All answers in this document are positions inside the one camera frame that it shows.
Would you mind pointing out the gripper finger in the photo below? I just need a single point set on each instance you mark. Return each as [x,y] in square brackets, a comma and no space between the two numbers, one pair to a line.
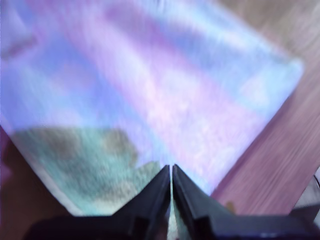
[150,207]
[192,207]

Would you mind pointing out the pastel printed tea towel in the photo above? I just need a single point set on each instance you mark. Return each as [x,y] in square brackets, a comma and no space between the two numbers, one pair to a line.
[150,87]

